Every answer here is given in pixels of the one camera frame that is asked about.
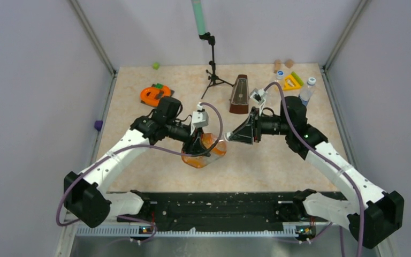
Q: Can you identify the right wooden block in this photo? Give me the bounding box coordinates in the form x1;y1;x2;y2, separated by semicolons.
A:
284;59;295;69

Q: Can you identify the wooden block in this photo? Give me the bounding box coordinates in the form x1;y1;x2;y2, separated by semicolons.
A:
273;59;282;73
284;59;295;69

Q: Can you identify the grey square base plate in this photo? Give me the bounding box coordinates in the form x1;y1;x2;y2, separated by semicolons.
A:
140;100;151;106

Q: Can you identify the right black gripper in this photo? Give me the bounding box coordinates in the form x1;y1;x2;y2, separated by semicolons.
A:
229;107;291;145

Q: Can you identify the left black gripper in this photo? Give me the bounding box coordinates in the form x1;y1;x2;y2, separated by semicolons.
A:
166;119;211;156

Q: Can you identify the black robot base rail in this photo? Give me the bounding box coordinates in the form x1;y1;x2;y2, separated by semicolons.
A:
117;192;332;243

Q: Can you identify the green stick toy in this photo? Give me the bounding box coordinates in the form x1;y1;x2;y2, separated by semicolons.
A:
291;71;304;87

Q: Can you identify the left wooden block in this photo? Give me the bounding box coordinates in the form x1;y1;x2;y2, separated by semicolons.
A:
273;59;282;73

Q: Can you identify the blue water bottle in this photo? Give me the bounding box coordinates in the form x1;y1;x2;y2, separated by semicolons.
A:
298;77;316;107

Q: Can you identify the yellow triangle toy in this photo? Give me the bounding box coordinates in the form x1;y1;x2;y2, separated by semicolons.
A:
282;74;301;91

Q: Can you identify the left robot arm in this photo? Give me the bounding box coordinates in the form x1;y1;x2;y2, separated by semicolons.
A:
58;96;208;228

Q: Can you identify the clear bottle blue cap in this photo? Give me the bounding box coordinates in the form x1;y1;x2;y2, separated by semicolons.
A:
272;70;285;86

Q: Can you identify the green foam microphone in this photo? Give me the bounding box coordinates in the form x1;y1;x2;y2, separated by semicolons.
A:
191;0;207;36

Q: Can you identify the brown metronome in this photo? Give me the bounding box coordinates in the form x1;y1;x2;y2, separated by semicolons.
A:
229;74;249;115

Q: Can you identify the orange clear plastic bottle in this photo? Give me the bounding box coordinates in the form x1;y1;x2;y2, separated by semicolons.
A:
181;133;227;169

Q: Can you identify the black tripod stand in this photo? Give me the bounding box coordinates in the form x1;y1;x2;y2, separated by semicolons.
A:
199;32;234;99

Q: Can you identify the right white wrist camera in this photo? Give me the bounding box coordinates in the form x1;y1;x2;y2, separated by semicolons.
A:
249;88;267;115

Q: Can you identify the white bottle cap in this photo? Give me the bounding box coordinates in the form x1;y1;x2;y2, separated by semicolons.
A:
224;132;232;142

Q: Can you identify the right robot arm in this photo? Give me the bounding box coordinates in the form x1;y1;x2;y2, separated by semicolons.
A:
225;96;405;249

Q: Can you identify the orange tape dispenser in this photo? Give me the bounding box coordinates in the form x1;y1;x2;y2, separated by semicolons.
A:
140;84;174;107

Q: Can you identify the purple block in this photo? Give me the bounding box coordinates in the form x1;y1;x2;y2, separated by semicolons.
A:
94;120;104;132

